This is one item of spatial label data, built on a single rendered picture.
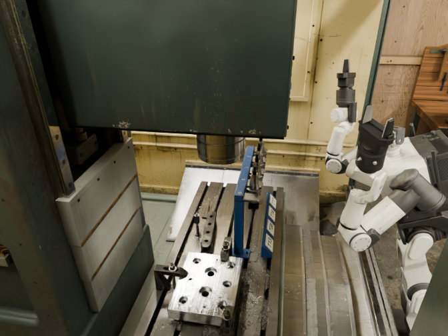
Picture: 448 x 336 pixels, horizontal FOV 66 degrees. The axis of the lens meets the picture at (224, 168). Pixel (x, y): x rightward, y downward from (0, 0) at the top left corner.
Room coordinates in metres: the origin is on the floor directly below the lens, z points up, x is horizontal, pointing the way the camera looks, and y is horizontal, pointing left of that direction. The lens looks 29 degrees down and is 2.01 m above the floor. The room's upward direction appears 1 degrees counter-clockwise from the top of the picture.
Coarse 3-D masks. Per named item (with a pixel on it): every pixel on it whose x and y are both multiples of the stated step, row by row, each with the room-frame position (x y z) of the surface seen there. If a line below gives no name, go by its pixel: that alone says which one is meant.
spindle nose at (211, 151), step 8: (200, 136) 0.97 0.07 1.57; (208, 136) 0.95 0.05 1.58; (216, 136) 0.94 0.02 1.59; (224, 136) 0.94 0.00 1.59; (200, 144) 0.97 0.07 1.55; (208, 144) 0.95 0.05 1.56; (216, 144) 0.94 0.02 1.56; (224, 144) 0.94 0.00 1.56; (232, 144) 0.95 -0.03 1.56; (240, 144) 0.97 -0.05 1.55; (200, 152) 0.97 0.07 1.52; (208, 152) 0.95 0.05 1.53; (216, 152) 0.94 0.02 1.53; (224, 152) 0.94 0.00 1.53; (232, 152) 0.95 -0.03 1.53; (240, 152) 0.97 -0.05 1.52; (208, 160) 0.95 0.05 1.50; (216, 160) 0.94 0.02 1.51; (224, 160) 0.94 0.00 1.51; (232, 160) 0.95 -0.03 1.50
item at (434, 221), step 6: (438, 216) 1.18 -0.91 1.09; (444, 216) 1.18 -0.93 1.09; (402, 222) 1.22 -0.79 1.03; (408, 222) 1.20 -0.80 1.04; (414, 222) 1.20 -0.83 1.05; (420, 222) 1.19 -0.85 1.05; (426, 222) 1.19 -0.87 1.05; (432, 222) 1.18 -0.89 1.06; (438, 222) 1.18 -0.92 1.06; (444, 222) 1.18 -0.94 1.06; (402, 228) 1.20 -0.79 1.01; (438, 228) 1.18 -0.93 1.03; (444, 228) 1.17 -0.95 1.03; (402, 234) 1.22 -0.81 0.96; (438, 234) 1.18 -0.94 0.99; (444, 234) 1.18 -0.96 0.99; (402, 240) 1.23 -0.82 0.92
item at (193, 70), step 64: (64, 0) 0.96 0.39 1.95; (128, 0) 0.93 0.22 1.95; (192, 0) 0.90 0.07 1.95; (256, 0) 0.88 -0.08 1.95; (64, 64) 0.97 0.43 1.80; (128, 64) 0.94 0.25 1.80; (192, 64) 0.91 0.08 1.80; (256, 64) 0.88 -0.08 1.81; (128, 128) 0.95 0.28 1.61; (192, 128) 0.91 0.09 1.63; (256, 128) 0.88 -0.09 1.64
